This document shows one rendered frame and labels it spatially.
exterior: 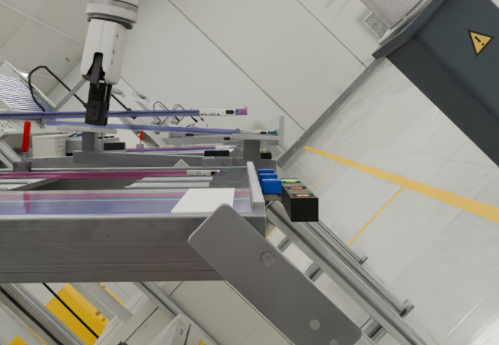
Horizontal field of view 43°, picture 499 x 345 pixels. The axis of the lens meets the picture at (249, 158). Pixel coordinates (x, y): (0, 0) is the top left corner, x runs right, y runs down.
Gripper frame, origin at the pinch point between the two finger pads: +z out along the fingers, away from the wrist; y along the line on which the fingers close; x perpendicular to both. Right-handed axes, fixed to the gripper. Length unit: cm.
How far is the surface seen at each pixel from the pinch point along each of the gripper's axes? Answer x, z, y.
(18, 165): -17.2, 12.7, -16.0
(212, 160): 19.6, 6.2, -18.9
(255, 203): 27, 5, 47
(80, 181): -5.6, 14.3, -18.9
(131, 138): -69, 25, -451
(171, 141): -33, 22, -451
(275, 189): 30.8, 7.1, 12.3
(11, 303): -16.5, 41.6, -20.9
